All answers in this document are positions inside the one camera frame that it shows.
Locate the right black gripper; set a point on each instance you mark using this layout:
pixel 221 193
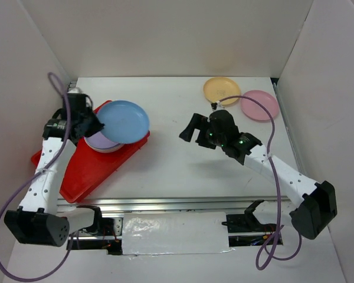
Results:
pixel 200 122

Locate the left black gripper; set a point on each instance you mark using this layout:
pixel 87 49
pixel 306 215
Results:
pixel 98 126

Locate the lilac plate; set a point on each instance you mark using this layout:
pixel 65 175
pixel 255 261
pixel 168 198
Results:
pixel 98 142

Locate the blue plate back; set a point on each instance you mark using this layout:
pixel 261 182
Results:
pixel 124 122

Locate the orange plate back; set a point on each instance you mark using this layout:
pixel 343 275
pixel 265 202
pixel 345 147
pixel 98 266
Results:
pixel 218 88

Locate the pink plate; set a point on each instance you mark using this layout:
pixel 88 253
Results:
pixel 255 112

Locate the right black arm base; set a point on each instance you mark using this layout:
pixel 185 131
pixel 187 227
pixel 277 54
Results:
pixel 247 222

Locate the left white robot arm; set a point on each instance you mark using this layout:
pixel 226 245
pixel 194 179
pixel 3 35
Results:
pixel 36 221

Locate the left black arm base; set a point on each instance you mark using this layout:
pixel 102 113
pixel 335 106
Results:
pixel 103 226

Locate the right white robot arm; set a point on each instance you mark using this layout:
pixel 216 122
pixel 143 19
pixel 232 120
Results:
pixel 315 202

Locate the red plastic bin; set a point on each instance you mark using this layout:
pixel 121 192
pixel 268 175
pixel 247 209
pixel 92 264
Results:
pixel 88 168

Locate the white taped cover panel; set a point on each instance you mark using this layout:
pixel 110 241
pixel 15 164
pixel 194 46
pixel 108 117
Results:
pixel 174 233

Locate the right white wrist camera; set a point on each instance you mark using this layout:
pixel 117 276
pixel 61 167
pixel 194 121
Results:
pixel 216 106

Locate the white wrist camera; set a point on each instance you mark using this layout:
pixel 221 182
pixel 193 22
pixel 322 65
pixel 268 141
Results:
pixel 74 91
pixel 216 106

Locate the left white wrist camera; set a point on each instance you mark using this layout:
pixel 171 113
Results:
pixel 74 91

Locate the aluminium front rail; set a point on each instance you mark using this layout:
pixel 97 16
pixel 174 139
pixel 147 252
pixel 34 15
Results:
pixel 143 205

